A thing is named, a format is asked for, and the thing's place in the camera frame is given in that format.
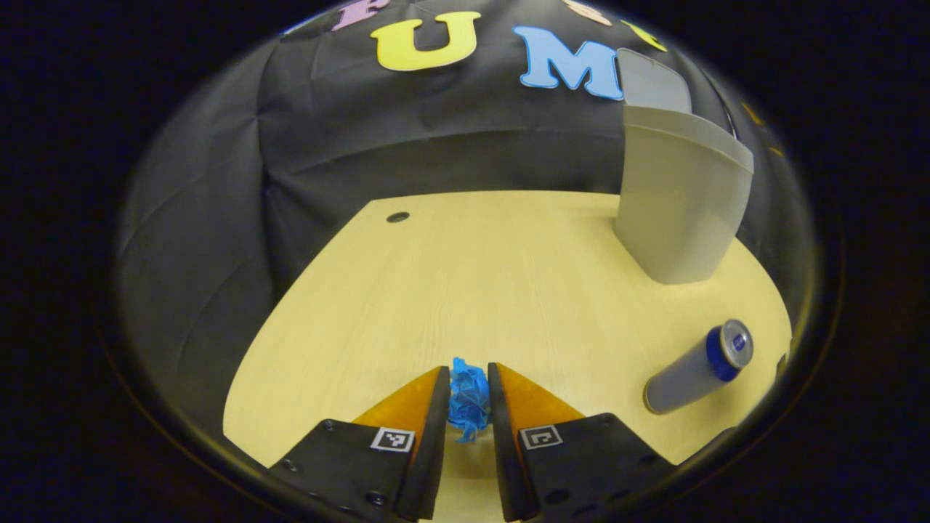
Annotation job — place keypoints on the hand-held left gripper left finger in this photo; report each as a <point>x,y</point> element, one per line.
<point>429,450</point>

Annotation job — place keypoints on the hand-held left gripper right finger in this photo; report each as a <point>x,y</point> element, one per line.
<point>505,450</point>

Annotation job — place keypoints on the blue paper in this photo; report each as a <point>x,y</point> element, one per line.
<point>468,399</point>

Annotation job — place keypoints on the silver blue pop can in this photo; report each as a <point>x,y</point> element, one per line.
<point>686,378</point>

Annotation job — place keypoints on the white desktop garbage bin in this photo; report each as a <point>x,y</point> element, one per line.
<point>676,203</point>

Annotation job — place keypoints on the black backdrop cloth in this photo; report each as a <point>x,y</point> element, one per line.
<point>327,145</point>

